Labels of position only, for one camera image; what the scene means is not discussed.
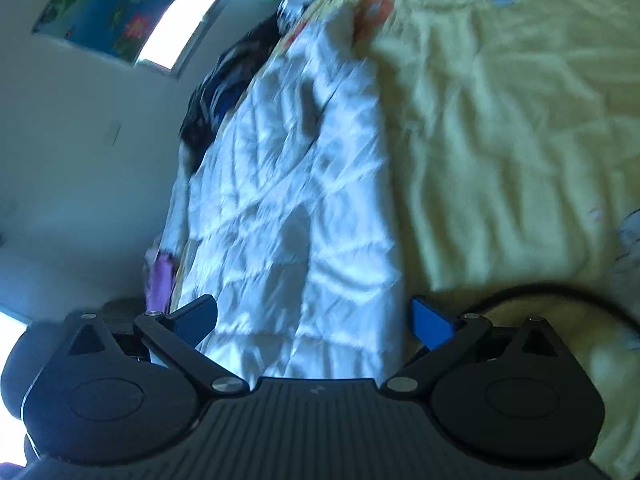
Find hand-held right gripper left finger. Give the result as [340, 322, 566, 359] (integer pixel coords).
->
[66, 294, 251, 402]

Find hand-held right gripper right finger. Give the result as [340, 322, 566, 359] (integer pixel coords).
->
[381, 295, 576, 402]

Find white puffer jacket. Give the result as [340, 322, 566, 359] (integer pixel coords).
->
[170, 7, 407, 387]

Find purple cloth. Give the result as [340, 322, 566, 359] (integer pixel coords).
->
[144, 251, 177, 312]

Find white printed quilt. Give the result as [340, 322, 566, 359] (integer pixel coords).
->
[159, 172, 193, 263]

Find yellow printed blanket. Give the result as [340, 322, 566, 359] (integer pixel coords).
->
[172, 0, 640, 480]

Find black fuzzy garment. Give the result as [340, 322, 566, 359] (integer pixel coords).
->
[179, 15, 283, 163]

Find window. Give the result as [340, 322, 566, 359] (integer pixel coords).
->
[134, 0, 238, 72]

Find colourful floral curtain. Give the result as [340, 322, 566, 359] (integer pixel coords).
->
[31, 0, 202, 61]

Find black cable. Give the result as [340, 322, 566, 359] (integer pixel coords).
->
[450, 281, 640, 335]

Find wall switch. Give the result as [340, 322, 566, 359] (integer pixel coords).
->
[101, 119, 124, 147]

